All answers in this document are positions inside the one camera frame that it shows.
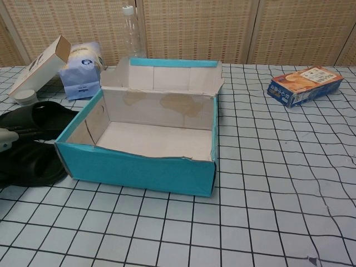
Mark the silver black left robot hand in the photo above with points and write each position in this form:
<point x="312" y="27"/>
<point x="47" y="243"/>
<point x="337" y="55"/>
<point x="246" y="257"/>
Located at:
<point x="7" y="136"/>

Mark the orange snack package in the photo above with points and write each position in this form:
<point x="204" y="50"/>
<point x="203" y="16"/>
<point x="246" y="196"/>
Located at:
<point x="306" y="83"/>

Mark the clear plastic bottle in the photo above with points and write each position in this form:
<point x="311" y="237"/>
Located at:
<point x="135" y="36"/>

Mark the teal cardboard shoe box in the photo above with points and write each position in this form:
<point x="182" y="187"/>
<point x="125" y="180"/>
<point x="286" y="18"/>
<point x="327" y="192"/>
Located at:
<point x="133" y="169"/>

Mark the black rubber slipper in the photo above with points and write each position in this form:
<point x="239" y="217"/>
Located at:
<point x="53" y="116"/>
<point x="33" y="167"/>

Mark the bamboo folding screen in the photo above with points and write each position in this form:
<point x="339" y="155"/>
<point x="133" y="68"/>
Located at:
<point x="194" y="27"/>

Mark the checkered pale blue tablecloth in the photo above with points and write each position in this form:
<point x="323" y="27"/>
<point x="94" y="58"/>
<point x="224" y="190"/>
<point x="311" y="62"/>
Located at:
<point x="250" y="194"/>

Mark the pale blue tissue pack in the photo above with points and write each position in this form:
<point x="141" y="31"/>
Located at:
<point x="80" y="78"/>

